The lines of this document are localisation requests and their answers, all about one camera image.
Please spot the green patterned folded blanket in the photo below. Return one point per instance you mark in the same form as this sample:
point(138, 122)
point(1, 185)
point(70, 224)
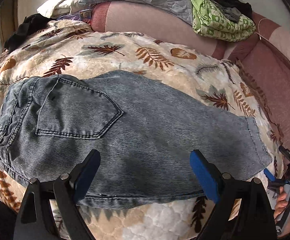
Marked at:
point(209, 21)

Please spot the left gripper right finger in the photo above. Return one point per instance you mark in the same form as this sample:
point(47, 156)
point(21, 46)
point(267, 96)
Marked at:
point(242, 209)

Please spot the purple patterned item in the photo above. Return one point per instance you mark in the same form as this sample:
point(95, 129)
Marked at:
point(83, 15)

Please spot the black garment at sofa end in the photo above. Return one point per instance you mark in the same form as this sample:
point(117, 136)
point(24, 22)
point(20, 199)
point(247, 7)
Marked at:
point(30, 25)

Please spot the right hand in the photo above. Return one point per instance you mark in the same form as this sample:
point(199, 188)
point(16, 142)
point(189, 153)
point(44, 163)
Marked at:
point(279, 208)

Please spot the blue denim pants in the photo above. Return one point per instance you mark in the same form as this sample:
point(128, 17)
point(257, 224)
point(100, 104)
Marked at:
point(143, 129)

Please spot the black clothes pile on sofa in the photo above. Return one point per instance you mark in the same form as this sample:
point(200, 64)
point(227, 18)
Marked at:
point(233, 9)

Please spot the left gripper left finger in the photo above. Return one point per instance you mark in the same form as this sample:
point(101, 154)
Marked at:
point(35, 218)

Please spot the leaf pattern plush blanket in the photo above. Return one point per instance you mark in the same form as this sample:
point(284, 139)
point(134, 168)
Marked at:
point(72, 47)

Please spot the cream pillow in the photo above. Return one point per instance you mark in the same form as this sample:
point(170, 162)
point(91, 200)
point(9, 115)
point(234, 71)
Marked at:
point(57, 8)

